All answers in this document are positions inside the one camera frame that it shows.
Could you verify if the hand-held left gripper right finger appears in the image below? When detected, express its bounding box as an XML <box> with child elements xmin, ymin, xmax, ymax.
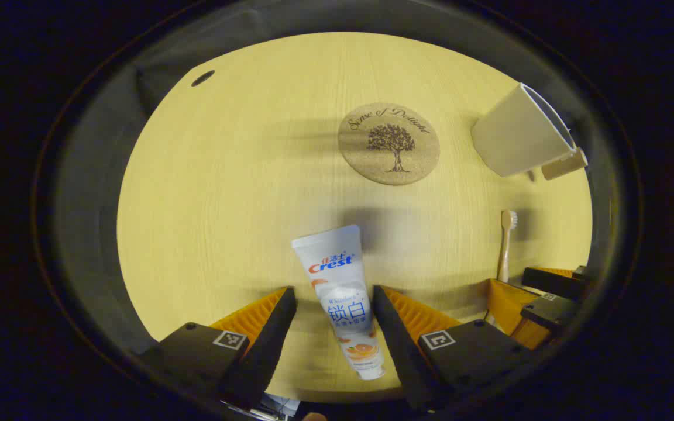
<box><xmin>372</xmin><ymin>284</ymin><xmax>541</xmax><ymax>413</ymax></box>

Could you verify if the white toothpaste tube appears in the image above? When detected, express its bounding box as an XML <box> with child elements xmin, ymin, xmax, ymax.
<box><xmin>291</xmin><ymin>224</ymin><xmax>386</xmax><ymax>381</ymax></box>

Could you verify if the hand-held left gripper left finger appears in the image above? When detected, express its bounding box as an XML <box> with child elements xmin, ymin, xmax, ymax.
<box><xmin>137</xmin><ymin>285</ymin><xmax>298</xmax><ymax>412</ymax></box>

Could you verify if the wooden toothbrush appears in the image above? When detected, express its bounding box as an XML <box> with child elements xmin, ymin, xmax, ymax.
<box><xmin>496</xmin><ymin>209</ymin><xmax>519</xmax><ymax>284</ymax></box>

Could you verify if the light wooden desktop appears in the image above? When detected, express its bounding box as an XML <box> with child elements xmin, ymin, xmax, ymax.
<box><xmin>116</xmin><ymin>32</ymin><xmax>594</xmax><ymax>404</ymax></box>

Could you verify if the white cup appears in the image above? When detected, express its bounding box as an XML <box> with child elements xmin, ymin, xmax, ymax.
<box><xmin>470</xmin><ymin>82</ymin><xmax>589</xmax><ymax>181</ymax></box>

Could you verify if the round cork coaster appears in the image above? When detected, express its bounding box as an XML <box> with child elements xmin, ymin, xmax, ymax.
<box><xmin>338</xmin><ymin>103</ymin><xmax>441</xmax><ymax>186</ymax></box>

